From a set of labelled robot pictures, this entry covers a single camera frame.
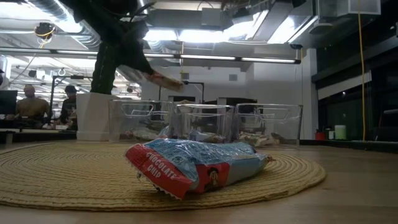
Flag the blue red granola bar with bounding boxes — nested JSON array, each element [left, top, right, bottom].
[[124, 138, 274, 200]]

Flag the black ceiling cable reel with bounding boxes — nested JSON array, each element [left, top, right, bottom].
[[34, 22, 57, 40]]

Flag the person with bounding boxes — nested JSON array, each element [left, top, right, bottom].
[[58, 85, 78, 130], [14, 83, 51, 125]]

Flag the blue orange-ended granola bar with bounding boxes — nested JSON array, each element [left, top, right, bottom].
[[143, 70, 185, 93]]

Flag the blue packet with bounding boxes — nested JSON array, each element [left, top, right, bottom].
[[238, 132, 271, 147]]

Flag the white container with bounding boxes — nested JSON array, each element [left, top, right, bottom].
[[334, 124, 347, 141]]

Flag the yellow woven round placemat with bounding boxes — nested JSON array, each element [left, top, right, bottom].
[[0, 140, 328, 212]]

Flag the black computer monitor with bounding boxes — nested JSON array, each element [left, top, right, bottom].
[[0, 90, 19, 115]]

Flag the black tube stand frame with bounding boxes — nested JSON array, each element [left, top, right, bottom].
[[158, 80, 205, 105]]

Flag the white hexagonal plant pot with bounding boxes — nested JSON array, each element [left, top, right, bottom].
[[76, 92, 121, 141]]

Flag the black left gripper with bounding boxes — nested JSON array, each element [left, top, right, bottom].
[[93, 14, 156, 75]]

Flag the clear plastic bin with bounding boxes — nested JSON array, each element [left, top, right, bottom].
[[234, 103, 304, 147], [108, 99, 175, 143], [172, 103, 236, 144]]

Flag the green cactus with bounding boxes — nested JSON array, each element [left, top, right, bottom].
[[90, 42, 118, 95]]

